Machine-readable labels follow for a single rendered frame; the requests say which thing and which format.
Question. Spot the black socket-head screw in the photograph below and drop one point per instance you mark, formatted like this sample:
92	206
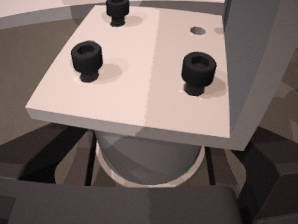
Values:
117	10
87	59
198	72

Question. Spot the pale pink flat bracket plate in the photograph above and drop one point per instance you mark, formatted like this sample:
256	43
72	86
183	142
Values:
140	92

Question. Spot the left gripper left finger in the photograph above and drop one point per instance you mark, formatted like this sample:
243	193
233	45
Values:
34	156

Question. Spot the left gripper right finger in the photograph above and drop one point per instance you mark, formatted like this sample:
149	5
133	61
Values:
271	186

